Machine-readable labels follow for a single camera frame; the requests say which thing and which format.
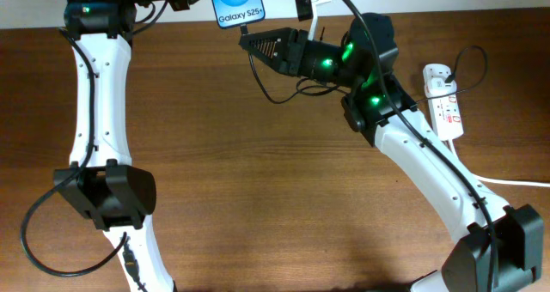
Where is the blue screen smartphone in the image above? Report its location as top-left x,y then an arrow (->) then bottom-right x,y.
211,0 -> 266,29

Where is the thin black charging cable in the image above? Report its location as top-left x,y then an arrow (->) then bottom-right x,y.
238,24 -> 489,105

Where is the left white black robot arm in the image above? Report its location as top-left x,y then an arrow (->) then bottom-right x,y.
54,0 -> 198,291

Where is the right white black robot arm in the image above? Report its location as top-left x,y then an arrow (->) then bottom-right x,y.
240,13 -> 544,291

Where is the white USB charger plug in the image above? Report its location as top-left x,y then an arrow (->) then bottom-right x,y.
430,77 -> 457,96

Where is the white power strip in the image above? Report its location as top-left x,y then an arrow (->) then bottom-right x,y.
423,64 -> 464,141

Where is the white power strip cord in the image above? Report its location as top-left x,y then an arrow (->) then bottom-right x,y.
444,138 -> 550,188

